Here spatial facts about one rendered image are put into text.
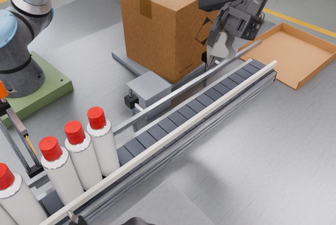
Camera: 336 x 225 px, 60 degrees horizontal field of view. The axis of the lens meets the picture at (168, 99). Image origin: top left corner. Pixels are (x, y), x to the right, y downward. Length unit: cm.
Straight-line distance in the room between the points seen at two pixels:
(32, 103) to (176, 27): 50
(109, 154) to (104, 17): 89
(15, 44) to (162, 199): 60
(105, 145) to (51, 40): 78
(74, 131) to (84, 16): 96
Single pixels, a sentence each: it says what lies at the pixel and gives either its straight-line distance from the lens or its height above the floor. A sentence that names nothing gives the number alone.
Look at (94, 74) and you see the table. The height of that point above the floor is 83.
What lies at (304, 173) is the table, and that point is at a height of 83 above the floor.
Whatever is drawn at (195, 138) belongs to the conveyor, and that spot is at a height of 84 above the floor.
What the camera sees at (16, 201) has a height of 102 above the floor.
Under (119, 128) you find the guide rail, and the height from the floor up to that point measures 96.
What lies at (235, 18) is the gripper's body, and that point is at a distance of 71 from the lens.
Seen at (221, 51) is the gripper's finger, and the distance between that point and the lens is 72.
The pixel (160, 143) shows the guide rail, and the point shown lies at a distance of 74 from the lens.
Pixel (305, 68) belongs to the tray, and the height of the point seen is 83.
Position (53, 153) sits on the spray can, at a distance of 57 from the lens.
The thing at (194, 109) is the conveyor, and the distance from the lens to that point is 87.
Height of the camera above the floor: 151
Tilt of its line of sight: 44 degrees down
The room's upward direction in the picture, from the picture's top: straight up
